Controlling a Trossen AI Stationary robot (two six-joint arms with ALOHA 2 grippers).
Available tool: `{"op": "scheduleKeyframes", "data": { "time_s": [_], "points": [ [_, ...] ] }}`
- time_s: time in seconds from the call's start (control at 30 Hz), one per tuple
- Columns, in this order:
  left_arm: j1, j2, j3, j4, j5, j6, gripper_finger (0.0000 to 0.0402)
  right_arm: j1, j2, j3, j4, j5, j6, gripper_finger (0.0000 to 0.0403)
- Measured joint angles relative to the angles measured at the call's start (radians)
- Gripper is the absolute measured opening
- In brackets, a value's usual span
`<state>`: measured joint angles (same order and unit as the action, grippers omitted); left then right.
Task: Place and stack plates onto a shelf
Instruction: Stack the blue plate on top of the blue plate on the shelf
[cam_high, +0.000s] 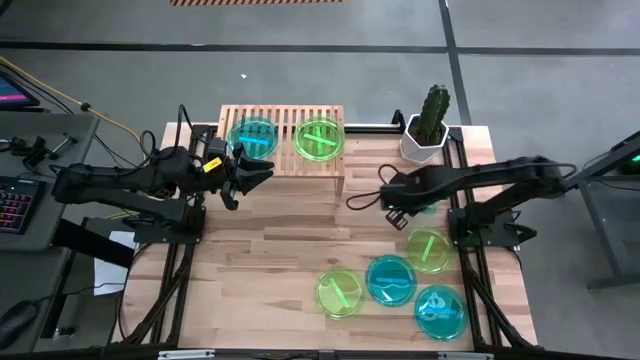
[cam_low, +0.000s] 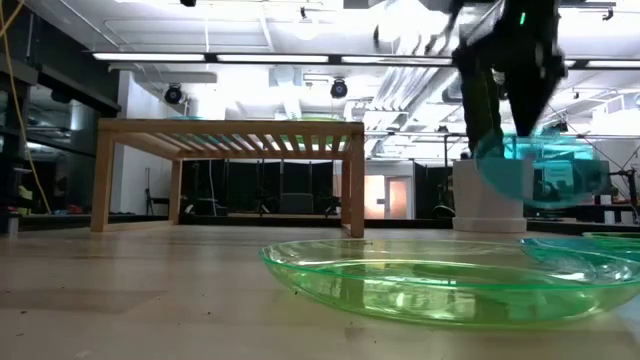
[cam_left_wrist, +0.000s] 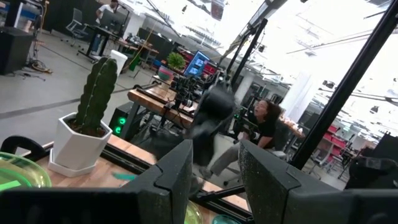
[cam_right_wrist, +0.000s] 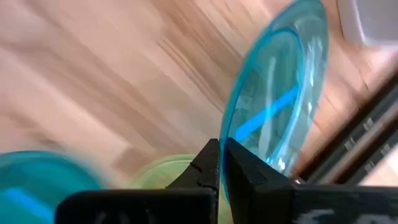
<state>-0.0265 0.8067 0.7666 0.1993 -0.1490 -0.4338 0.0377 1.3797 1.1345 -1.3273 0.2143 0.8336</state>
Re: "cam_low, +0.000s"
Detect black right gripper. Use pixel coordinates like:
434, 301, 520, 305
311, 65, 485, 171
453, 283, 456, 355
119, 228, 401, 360
452, 27, 569, 137

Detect slatted wooden shelf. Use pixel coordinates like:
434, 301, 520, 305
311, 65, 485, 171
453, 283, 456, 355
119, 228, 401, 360
90, 118, 366, 239

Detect green cactus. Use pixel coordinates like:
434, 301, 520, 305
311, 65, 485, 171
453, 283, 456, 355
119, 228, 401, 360
460, 59, 505, 160

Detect white hexagonal plant pot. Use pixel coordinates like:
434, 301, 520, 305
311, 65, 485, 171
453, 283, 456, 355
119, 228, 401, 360
452, 158, 529, 234

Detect frosted glass door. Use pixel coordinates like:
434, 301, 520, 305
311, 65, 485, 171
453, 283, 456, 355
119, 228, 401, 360
384, 175, 414, 220

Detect round white pendant lamp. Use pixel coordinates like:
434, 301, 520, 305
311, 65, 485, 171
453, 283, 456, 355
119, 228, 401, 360
292, 14, 321, 42

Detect grey box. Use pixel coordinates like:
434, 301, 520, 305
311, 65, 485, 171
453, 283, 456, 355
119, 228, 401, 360
279, 193, 315, 215

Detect black partition curtain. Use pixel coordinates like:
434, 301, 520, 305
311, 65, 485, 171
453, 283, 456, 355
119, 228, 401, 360
179, 159, 335, 216

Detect black aluminium table frame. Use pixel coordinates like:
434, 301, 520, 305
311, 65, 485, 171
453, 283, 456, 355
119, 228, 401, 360
19, 213, 640, 235

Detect yellow cable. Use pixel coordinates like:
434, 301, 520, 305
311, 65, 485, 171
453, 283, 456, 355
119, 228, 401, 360
0, 0, 52, 215

